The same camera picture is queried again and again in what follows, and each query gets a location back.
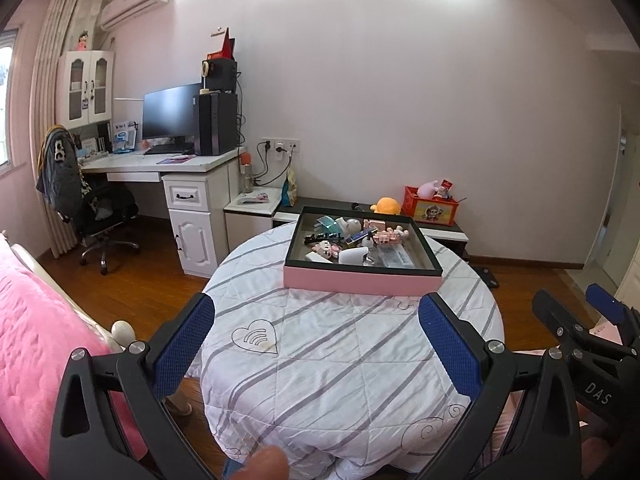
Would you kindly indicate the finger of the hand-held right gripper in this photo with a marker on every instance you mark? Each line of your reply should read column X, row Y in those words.
column 555, row 315
column 607, row 302

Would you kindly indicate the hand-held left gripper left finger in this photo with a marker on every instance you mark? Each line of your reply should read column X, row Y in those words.
column 180, row 350

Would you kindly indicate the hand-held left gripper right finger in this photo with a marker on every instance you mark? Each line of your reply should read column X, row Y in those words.
column 450, row 350

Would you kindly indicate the pink storage box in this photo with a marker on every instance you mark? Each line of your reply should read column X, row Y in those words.
column 360, row 280

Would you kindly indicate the pink building block toy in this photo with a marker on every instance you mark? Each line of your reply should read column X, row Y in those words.
column 392, row 236

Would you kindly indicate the clear glass bottle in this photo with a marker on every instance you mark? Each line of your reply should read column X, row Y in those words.
column 368, row 250

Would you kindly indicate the dark blue gold box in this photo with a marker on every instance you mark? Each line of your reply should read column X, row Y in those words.
column 360, row 238

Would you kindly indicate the white pink block toy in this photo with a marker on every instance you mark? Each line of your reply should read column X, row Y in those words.
column 325, row 248

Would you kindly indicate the small white box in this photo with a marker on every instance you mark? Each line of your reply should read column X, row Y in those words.
column 317, row 257

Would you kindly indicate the silver round compact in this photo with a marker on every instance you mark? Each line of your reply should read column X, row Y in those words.
column 347, row 224

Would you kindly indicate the black flower hair clip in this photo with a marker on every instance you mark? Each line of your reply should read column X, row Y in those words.
column 320, row 236

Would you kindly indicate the person's right hand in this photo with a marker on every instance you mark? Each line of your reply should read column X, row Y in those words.
column 600, row 447

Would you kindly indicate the person's foot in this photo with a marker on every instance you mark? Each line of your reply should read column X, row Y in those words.
column 178, row 405

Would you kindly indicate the black bathroom scale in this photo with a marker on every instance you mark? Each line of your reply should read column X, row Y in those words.
column 487, row 277

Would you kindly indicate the light blue case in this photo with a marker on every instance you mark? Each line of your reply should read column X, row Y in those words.
column 395, row 259

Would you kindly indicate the round table striped cloth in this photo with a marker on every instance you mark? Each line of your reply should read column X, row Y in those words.
column 340, row 370

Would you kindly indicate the white door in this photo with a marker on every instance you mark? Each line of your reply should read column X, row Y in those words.
column 622, row 185

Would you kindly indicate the person's blue shorts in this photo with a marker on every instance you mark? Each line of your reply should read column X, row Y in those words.
column 234, row 471

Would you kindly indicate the pink bed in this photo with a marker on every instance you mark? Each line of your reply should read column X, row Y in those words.
column 45, row 340

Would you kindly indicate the white plastic device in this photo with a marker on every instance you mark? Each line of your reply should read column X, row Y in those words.
column 352, row 255

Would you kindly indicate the white desk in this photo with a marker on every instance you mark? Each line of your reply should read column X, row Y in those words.
column 195, row 210

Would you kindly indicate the red toy crate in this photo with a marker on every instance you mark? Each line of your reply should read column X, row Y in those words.
column 432, row 210

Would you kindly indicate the low white nightstand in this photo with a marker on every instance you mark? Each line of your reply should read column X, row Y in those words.
column 247, row 225

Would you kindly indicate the person's bare leg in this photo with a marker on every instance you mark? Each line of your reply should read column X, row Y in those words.
column 270, row 465

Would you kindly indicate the yellow plush toy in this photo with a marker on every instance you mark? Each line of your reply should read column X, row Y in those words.
column 386, row 206

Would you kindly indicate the black office chair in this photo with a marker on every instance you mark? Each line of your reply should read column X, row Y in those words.
column 105, row 210

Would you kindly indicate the pink plush toy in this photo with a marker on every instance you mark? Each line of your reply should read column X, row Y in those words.
column 427, row 190

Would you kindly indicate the orange cap bottle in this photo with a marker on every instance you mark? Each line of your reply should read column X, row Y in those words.
column 246, row 175

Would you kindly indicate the pink mouse pad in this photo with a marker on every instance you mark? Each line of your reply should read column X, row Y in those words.
column 175, row 160

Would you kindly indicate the blue yellow snack bag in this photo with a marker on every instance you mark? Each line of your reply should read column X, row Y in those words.
column 290, row 190

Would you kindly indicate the dark jacket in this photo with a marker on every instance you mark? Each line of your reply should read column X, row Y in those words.
column 57, row 175

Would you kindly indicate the blue white carton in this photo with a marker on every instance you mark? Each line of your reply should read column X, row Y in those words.
column 124, row 136

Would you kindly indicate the black computer tower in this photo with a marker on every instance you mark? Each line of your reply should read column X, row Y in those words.
column 215, row 125

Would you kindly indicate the black computer monitor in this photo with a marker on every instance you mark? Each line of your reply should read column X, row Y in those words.
column 170, row 112

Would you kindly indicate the black speaker box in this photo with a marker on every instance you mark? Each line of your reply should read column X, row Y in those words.
column 222, row 75

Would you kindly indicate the white hutch cabinet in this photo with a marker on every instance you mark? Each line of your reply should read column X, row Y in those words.
column 85, row 87

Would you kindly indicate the beige curtain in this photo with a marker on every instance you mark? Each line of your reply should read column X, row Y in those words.
column 55, row 85

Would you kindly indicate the red paper box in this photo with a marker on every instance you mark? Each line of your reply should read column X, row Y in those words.
column 225, row 47

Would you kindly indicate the window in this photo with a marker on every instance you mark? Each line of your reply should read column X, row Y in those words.
column 6, row 95

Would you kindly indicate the small cartoon doll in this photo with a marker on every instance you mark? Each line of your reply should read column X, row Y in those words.
column 83, row 41

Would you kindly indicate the white air conditioner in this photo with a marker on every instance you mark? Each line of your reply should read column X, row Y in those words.
column 135, row 5

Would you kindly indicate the white bed frame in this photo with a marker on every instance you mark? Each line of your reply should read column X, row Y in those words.
column 122, row 332

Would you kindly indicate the wall outlet strip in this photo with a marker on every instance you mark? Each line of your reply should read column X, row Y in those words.
column 280, row 146

